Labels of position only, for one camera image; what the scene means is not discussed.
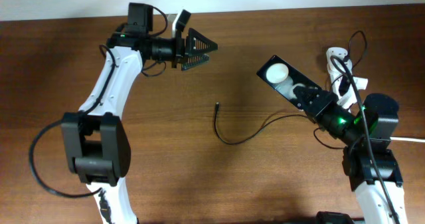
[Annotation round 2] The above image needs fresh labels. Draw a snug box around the black charging cable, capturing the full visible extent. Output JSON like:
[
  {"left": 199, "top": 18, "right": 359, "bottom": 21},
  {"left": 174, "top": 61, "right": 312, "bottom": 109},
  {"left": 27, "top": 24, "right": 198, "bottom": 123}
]
[{"left": 213, "top": 31, "right": 368, "bottom": 146}]

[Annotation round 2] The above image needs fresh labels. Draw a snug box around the black smartphone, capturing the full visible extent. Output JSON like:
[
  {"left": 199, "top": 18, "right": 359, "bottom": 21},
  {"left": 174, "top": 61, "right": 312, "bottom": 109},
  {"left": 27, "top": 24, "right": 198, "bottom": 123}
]
[{"left": 256, "top": 55, "right": 321, "bottom": 110}]

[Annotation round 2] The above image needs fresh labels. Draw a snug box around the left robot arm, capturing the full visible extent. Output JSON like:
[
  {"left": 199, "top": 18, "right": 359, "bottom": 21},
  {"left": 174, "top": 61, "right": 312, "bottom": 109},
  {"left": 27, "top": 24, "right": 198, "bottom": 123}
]
[{"left": 61, "top": 3, "right": 218, "bottom": 223}]

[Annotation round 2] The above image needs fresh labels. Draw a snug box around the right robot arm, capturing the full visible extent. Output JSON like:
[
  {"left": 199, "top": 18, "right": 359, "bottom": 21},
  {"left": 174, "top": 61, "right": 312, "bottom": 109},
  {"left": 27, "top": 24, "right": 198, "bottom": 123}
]
[{"left": 294, "top": 86, "right": 408, "bottom": 223}]

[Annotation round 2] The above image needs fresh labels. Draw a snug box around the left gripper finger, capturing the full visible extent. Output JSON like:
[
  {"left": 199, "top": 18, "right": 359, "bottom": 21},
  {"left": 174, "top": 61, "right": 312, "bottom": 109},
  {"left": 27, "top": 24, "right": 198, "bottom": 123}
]
[
  {"left": 181, "top": 54, "right": 210, "bottom": 71},
  {"left": 185, "top": 28, "right": 218, "bottom": 53}
]

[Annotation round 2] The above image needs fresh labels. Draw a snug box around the white power strip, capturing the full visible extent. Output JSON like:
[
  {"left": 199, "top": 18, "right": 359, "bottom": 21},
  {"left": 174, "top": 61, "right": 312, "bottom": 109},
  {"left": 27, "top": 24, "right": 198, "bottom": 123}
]
[{"left": 326, "top": 47, "right": 353, "bottom": 97}]

